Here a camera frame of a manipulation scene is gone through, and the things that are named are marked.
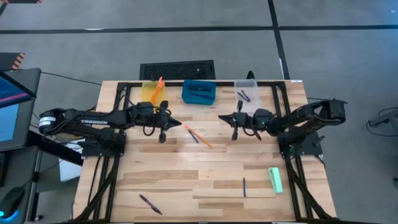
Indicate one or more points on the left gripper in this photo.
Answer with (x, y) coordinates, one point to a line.
(161, 124)

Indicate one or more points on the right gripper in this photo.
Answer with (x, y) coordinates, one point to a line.
(245, 121)

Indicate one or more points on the dark crayon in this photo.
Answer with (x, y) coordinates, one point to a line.
(246, 96)

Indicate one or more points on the purple pen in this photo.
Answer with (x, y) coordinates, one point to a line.
(150, 204)

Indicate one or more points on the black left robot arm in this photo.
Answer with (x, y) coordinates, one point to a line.
(93, 122)

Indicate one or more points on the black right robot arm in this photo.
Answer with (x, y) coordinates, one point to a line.
(304, 116)

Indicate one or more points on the blue plastic bin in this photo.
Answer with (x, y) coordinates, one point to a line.
(186, 99)

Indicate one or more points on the yellow translucent bin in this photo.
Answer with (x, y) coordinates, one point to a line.
(147, 93)

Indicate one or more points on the clear plastic bin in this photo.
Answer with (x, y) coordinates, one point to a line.
(253, 88)

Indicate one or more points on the small black object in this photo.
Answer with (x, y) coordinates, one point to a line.
(250, 75)

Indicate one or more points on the green eraser block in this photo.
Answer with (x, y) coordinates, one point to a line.
(275, 180)

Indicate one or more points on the white box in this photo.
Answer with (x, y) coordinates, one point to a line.
(70, 171)

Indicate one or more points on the grey floor stand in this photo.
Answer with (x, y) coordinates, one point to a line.
(388, 118)

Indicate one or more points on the blue-screen desk monitor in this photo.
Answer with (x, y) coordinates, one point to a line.
(12, 118)

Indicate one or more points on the dark grey side desk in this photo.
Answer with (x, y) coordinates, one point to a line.
(18, 168)

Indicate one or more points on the dark hazard-striped floor mat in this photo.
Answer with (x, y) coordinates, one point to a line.
(9, 60)

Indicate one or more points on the black computer mouse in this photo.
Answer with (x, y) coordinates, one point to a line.
(11, 200)

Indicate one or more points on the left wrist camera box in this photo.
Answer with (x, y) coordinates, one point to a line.
(145, 108)

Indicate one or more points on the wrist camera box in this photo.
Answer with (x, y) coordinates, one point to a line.
(145, 108)
(263, 113)

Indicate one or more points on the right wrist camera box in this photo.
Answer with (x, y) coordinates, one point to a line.
(263, 113)

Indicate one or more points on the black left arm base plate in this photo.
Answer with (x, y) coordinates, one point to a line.
(105, 152)

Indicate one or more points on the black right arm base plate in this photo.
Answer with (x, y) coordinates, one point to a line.
(311, 147)

